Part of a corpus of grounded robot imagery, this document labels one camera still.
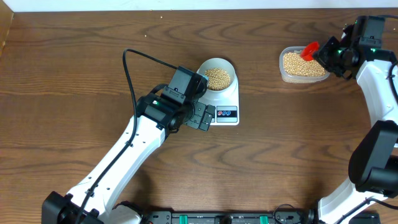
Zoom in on soybeans in bowl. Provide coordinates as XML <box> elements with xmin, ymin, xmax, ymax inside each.
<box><xmin>205</xmin><ymin>68</ymin><xmax>231</xmax><ymax>91</ymax></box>

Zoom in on grey bowl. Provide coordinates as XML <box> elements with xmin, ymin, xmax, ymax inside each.
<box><xmin>198</xmin><ymin>58</ymin><xmax>237</xmax><ymax>91</ymax></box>

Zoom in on right black cable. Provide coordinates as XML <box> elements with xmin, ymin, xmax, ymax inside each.
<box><xmin>334</xmin><ymin>14</ymin><xmax>398</xmax><ymax>224</ymax></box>

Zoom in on white digital kitchen scale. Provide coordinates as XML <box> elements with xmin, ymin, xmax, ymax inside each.
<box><xmin>199</xmin><ymin>67</ymin><xmax>239</xmax><ymax>126</ymax></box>

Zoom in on red measuring scoop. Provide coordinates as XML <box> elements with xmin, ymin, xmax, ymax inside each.
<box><xmin>300</xmin><ymin>41</ymin><xmax>320</xmax><ymax>61</ymax></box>

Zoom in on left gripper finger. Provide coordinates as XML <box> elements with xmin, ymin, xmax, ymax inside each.
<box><xmin>184</xmin><ymin>102</ymin><xmax>207</xmax><ymax>129</ymax></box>
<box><xmin>199</xmin><ymin>105</ymin><xmax>215</xmax><ymax>131</ymax></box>

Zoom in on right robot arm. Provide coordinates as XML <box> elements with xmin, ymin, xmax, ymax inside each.
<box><xmin>307</xmin><ymin>15</ymin><xmax>397</xmax><ymax>223</ymax></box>

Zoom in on left black cable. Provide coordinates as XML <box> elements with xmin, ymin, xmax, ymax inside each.
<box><xmin>73</xmin><ymin>48</ymin><xmax>178</xmax><ymax>224</ymax></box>

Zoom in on black cable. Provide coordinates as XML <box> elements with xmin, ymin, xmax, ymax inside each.
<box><xmin>73</xmin><ymin>48</ymin><xmax>178</xmax><ymax>224</ymax></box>
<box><xmin>334</xmin><ymin>14</ymin><xmax>398</xmax><ymax>224</ymax></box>

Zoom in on clear plastic soybean container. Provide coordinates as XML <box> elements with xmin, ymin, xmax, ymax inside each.
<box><xmin>279</xmin><ymin>47</ymin><xmax>330</xmax><ymax>83</ymax></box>

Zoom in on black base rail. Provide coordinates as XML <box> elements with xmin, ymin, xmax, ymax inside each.
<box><xmin>141</xmin><ymin>205</ymin><xmax>320</xmax><ymax>224</ymax></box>

